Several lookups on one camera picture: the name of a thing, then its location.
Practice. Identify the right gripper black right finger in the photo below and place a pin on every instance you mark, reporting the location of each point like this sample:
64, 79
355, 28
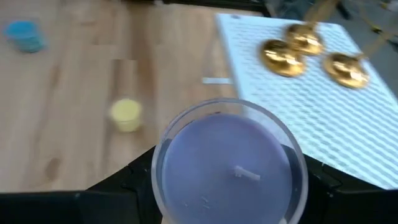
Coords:
317, 193

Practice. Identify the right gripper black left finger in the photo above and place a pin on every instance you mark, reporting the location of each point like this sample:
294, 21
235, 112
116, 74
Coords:
118, 199

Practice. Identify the yellow candle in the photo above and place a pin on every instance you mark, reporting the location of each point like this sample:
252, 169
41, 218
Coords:
126, 115

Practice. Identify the purple candle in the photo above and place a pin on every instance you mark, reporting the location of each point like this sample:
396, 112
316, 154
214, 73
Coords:
230, 168

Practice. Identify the tall brass candlestick holder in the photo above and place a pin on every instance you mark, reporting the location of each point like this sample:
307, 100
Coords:
346, 70
304, 39
282, 59

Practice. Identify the blue candle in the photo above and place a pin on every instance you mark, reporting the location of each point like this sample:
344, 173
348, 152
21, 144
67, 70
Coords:
25, 35

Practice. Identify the white perforated metal shelf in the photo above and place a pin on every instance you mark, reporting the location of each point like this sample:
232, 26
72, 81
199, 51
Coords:
311, 118

